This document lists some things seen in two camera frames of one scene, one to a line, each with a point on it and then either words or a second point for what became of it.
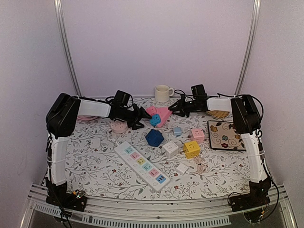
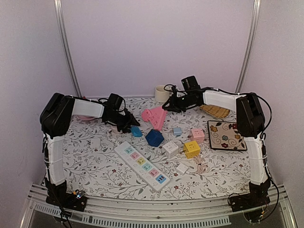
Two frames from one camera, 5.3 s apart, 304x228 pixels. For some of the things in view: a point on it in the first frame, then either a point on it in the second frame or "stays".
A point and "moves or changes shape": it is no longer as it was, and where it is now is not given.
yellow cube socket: (191, 149) stays
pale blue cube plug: (177, 131) stays
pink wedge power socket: (164, 112) moves or changes shape
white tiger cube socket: (171, 149) stays
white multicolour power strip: (154, 176) stays
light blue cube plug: (155, 119) → (136, 131)
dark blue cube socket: (154, 137) stays
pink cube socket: (198, 135) stays
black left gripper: (140, 114) → (131, 120)
